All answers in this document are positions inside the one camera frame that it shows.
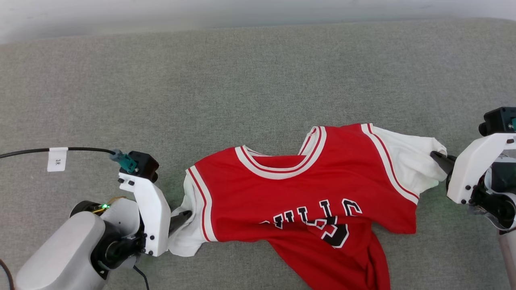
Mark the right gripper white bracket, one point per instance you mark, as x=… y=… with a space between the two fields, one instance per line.
x=471 y=169

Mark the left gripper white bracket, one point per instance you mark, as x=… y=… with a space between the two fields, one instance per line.
x=155 y=217

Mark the red white basketball jersey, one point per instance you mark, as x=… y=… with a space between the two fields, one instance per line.
x=302 y=193

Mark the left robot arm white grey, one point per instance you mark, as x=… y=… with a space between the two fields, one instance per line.
x=56 y=253

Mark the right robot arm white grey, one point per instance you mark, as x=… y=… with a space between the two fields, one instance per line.
x=508 y=262

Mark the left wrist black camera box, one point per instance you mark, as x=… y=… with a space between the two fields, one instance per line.
x=145 y=165

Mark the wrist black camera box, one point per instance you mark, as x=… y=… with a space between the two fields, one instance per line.
x=145 y=165
x=498 y=121

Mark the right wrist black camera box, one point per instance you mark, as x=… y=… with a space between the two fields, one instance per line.
x=498 y=121

